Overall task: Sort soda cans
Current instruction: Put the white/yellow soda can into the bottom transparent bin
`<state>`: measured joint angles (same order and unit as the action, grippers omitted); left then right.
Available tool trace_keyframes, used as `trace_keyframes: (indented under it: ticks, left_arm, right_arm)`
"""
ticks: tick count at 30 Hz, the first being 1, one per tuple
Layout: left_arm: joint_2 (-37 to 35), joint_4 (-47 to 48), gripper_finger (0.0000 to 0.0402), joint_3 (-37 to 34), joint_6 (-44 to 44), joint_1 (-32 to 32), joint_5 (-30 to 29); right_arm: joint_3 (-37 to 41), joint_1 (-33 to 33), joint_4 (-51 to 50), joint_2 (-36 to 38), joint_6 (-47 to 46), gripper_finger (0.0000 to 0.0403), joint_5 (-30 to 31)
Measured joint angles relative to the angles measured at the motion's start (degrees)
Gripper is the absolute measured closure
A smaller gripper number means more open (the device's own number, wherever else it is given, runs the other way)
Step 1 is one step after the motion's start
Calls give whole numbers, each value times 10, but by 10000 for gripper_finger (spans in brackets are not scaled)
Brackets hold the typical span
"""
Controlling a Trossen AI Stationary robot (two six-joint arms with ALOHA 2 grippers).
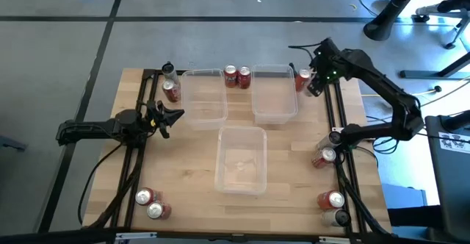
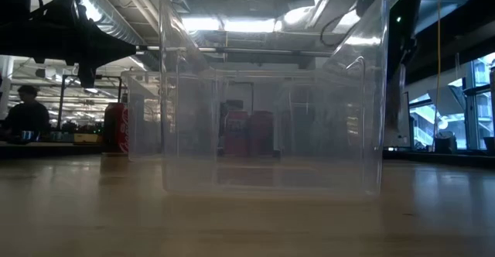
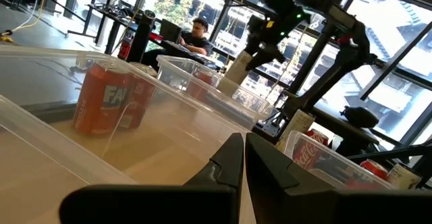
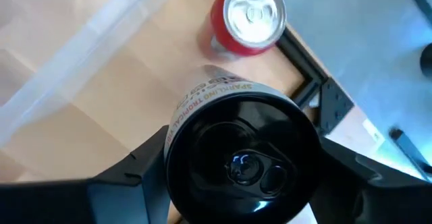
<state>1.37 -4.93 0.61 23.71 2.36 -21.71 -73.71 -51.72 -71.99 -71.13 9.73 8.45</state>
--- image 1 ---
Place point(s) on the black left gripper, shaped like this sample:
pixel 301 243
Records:
pixel 156 117

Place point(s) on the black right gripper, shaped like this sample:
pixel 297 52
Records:
pixel 327 62

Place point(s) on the red Coca-Cola can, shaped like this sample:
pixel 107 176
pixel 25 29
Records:
pixel 158 211
pixel 172 93
pixel 321 159
pixel 302 81

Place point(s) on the clear plastic bin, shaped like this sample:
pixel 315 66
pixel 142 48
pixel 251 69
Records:
pixel 203 104
pixel 273 97
pixel 240 163

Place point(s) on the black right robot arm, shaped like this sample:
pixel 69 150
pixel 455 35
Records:
pixel 382 86

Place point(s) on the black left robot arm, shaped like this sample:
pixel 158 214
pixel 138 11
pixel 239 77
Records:
pixel 92 128

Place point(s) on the black desk leg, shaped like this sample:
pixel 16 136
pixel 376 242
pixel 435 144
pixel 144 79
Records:
pixel 389 14

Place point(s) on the black table foot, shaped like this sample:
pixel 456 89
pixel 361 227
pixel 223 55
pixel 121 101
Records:
pixel 433 74

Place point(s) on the grey office chair base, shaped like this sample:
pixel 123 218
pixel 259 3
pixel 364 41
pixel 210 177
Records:
pixel 437 12

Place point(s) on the blue box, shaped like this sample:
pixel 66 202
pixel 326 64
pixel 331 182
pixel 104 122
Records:
pixel 404 196

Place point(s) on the white printed sticker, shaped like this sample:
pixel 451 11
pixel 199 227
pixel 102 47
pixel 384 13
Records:
pixel 455 143

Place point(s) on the black crossbar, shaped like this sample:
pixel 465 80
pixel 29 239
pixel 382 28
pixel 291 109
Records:
pixel 73 237

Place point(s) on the grey floor object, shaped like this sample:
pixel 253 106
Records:
pixel 11 143

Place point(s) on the black cabinet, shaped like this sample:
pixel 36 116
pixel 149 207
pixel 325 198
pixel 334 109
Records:
pixel 451 185

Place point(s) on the black frame clamp post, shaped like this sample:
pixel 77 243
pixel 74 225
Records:
pixel 292 68

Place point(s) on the silver metal bracket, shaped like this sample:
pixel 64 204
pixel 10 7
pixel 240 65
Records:
pixel 339 240
pixel 136 235

